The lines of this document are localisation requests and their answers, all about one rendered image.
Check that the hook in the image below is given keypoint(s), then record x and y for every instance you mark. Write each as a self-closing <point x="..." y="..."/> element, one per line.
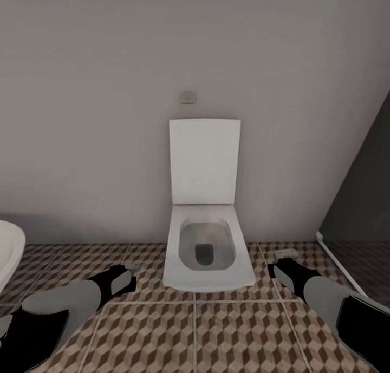
<point x="187" y="96"/>

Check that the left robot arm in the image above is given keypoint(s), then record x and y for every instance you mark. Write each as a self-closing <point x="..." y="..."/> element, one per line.
<point x="45" y="321"/>

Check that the toilet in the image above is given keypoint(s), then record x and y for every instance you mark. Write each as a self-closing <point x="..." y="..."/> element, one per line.
<point x="206" y="251"/>

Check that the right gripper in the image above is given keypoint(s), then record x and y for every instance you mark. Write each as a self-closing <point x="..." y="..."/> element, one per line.
<point x="271" y="270"/>

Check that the shower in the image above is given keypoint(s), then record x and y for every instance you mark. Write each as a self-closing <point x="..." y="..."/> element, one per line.
<point x="342" y="268"/>

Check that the door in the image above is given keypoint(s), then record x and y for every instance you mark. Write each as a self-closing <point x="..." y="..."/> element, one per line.
<point x="357" y="227"/>

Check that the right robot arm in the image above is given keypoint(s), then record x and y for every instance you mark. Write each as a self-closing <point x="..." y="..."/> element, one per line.
<point x="358" y="322"/>

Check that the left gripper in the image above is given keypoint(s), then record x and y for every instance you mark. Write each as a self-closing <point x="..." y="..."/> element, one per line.
<point x="130" y="288"/>

